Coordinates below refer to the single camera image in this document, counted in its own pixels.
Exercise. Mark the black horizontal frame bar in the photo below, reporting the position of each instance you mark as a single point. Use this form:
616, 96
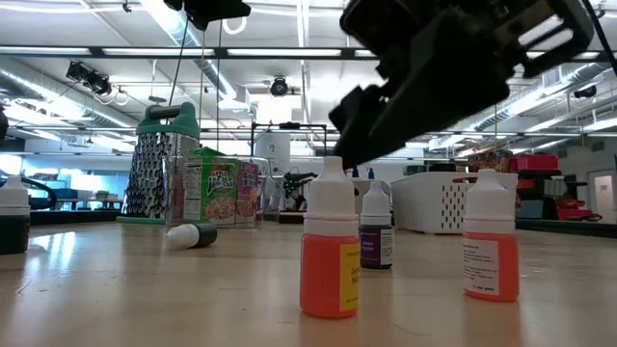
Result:
289, 52

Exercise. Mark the red toolbox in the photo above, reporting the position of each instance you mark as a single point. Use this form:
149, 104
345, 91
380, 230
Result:
532, 164

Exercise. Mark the dark dropper bottle white cap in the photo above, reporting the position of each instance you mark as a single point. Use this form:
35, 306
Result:
193, 236
13, 226

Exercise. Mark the person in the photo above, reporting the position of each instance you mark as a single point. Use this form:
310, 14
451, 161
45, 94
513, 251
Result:
299, 200

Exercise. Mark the orange red device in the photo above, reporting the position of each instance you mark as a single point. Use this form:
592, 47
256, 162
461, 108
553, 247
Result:
573, 213

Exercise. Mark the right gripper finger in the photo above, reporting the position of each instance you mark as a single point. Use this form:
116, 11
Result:
434, 96
356, 108

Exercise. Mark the white cylindrical tank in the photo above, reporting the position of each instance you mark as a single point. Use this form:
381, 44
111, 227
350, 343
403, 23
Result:
272, 154

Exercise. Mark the green Apple Jacks cereal box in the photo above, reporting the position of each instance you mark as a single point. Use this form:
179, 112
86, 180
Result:
219, 188

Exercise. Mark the white round bin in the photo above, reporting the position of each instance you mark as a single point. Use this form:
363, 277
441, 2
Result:
387, 189

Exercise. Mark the black ceiling camera cluster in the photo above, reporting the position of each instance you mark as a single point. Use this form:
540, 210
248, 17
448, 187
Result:
91, 79

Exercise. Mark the round black ceiling camera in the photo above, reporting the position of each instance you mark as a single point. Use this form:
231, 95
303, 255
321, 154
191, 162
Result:
278, 88

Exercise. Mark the orange dropper bottle yellow label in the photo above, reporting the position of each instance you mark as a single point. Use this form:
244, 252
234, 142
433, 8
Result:
323, 274

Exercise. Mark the magenta Raisin Bran cereal box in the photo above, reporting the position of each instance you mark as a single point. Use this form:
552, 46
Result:
248, 188

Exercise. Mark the white perforated plastic basket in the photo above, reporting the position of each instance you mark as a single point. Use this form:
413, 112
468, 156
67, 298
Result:
424, 207

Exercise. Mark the white door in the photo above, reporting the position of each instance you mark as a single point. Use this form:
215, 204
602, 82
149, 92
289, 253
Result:
602, 197

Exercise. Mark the small black ceiling camera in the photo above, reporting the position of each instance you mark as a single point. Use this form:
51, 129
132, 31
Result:
585, 91

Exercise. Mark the purple dropper bottle white cap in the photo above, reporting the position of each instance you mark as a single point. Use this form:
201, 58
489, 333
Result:
371, 250

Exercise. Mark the patterned smoked paprika tin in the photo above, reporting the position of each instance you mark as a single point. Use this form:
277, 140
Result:
491, 161

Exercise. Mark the orange dropper bottle white label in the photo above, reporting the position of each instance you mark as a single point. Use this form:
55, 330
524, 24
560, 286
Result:
508, 265

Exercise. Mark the background black robot arm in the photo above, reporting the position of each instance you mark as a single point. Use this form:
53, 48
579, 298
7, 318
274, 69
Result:
296, 179

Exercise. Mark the black bottle white label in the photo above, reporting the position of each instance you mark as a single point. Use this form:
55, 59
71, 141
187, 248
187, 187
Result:
355, 173

